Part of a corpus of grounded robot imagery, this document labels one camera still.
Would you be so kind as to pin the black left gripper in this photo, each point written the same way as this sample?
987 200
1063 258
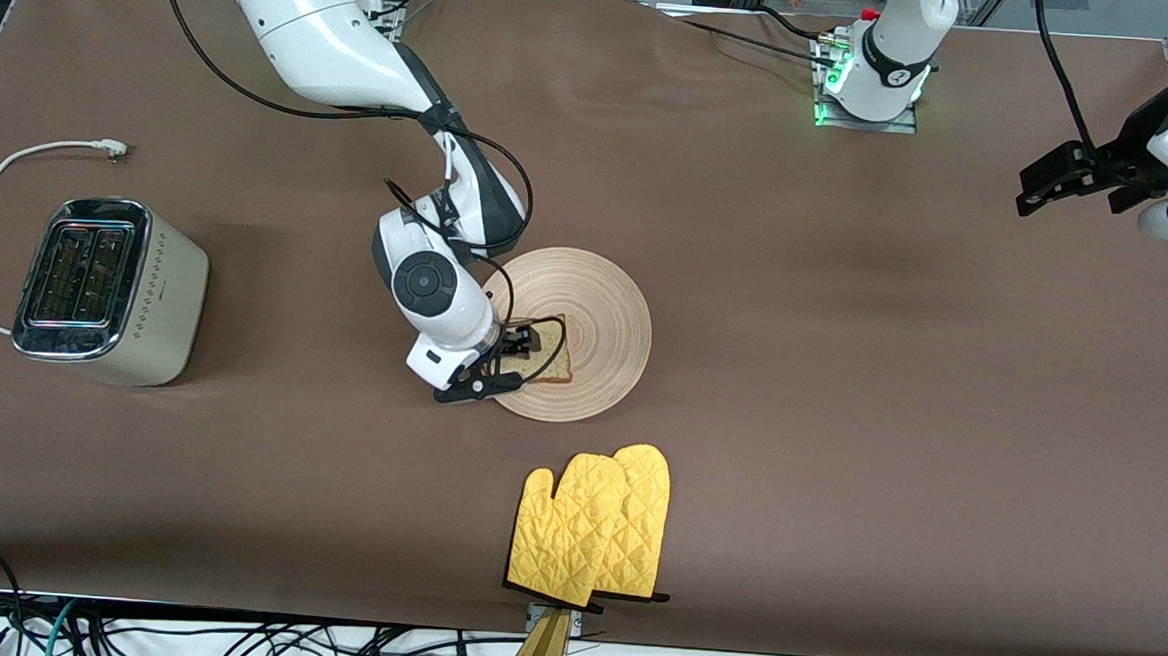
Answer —
1125 146

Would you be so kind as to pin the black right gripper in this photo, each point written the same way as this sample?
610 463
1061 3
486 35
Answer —
513 343

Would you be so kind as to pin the slice of brown bread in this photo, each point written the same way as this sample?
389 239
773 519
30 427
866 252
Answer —
542 368

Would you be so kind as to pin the round wooden plate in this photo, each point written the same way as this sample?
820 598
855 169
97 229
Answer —
596 299

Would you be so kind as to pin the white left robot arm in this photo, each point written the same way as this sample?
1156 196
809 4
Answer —
889 44

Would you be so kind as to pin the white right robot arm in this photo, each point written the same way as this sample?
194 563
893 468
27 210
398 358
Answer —
309 34

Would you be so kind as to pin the cream and chrome toaster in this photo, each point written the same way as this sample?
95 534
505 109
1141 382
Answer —
161 296

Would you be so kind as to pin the yellow quilted oven mitt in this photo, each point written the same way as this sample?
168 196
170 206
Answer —
565 537
646 511

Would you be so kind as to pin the brown table cover sheet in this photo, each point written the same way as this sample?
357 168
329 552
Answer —
736 476

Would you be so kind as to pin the metal stand bracket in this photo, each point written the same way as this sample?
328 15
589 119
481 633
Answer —
533 617

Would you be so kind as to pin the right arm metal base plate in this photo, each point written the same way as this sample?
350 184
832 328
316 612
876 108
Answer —
392 20

